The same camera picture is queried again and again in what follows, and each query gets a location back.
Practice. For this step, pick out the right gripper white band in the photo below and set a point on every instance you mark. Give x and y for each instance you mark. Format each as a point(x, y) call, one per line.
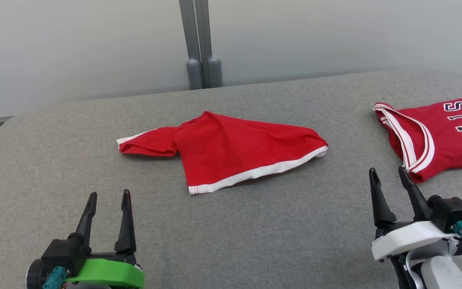
point(411, 239)

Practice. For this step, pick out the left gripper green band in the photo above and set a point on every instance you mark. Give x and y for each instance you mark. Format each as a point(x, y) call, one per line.
point(110, 273)

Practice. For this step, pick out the red jersey with black lettering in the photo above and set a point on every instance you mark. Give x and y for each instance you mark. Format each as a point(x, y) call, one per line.
point(439, 136)

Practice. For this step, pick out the red shorts with white trim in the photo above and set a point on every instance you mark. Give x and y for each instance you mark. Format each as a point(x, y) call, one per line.
point(235, 152)

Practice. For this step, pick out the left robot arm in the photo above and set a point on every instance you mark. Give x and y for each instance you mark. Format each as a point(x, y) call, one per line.
point(32, 277)

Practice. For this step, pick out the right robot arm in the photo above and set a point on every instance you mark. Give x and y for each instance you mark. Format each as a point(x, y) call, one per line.
point(441, 275)

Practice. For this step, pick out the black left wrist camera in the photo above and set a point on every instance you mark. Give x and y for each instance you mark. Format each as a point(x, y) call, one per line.
point(62, 253)

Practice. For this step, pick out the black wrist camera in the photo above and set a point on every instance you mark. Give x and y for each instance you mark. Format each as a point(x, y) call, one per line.
point(451, 210)
point(62, 253)

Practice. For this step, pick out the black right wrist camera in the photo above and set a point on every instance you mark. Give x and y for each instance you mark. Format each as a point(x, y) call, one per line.
point(451, 210)

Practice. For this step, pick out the grey partition post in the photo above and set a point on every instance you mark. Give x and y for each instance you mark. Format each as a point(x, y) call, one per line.
point(194, 74)
point(215, 72)

